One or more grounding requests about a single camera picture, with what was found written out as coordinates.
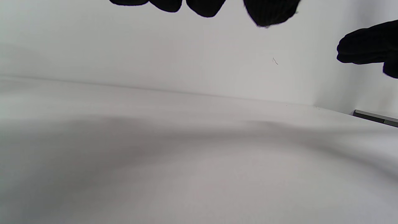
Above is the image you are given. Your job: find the person's left hand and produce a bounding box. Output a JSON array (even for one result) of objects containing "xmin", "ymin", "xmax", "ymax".
[{"xmin": 109, "ymin": 0, "xmax": 398, "ymax": 79}]

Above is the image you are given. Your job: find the grey flat bar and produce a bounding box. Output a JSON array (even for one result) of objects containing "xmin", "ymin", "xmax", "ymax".
[{"xmin": 353, "ymin": 110, "xmax": 398, "ymax": 128}]

